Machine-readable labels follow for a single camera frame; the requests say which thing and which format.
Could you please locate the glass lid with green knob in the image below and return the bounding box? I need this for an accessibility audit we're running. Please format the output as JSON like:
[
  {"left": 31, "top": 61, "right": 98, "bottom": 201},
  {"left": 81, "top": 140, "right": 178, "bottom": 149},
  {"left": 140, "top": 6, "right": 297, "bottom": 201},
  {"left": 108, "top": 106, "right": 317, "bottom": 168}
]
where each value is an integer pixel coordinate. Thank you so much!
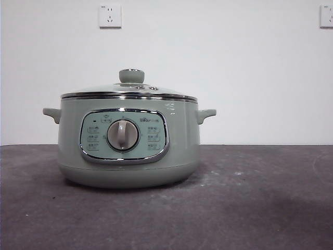
[{"left": 60, "top": 68, "right": 199, "bottom": 101}]

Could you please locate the pale green electric cooking pot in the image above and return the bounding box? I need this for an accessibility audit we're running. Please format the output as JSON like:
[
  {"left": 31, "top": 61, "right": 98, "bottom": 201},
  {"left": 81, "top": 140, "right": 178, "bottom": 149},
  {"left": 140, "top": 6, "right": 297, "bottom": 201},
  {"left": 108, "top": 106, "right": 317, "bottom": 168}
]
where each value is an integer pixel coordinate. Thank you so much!
[{"left": 42, "top": 90, "right": 217, "bottom": 189}]

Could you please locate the white wall socket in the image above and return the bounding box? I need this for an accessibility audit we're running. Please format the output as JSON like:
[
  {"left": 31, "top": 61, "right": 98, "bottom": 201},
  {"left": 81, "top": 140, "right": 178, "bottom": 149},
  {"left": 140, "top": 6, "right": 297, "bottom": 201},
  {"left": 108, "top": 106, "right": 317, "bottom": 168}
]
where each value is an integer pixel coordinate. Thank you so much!
[
  {"left": 98, "top": 4, "right": 122, "bottom": 29},
  {"left": 319, "top": 4, "right": 333, "bottom": 29}
]

